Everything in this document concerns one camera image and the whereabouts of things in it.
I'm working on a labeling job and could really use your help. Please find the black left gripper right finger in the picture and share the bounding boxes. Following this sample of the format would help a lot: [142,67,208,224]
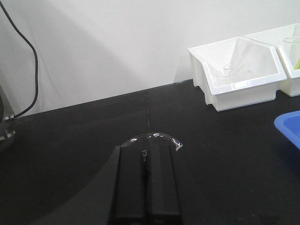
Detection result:
[144,143,207,225]

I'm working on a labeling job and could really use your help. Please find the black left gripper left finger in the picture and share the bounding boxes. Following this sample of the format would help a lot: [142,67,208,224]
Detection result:
[34,146,146,225]

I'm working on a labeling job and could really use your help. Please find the clear glass beaker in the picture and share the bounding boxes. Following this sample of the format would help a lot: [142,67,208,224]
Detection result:
[120,132,184,179]

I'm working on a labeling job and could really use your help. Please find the blue plastic tray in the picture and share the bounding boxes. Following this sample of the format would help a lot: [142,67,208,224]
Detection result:
[274,111,300,149]

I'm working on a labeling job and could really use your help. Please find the left white storage bin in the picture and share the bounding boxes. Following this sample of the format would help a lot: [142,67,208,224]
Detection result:
[187,37,287,112]

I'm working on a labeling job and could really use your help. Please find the white storage bin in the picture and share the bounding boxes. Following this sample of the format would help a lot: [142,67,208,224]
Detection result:
[187,37,287,112]
[246,23,300,97]

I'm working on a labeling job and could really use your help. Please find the glassware in left bin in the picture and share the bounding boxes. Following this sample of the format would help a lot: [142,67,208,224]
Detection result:
[214,39,253,86]

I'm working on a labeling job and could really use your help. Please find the yellow green droppers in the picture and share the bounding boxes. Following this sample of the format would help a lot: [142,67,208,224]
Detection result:
[294,60,300,70]

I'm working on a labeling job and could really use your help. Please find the glass beaker in middle bin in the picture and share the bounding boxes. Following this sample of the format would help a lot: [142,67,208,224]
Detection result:
[283,23,300,68]

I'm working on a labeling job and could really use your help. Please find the middle white storage bin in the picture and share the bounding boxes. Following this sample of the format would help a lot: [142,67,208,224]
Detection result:
[246,23,300,97]

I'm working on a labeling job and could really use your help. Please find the black hanging cable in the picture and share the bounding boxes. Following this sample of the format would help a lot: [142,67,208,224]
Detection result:
[0,0,39,121]

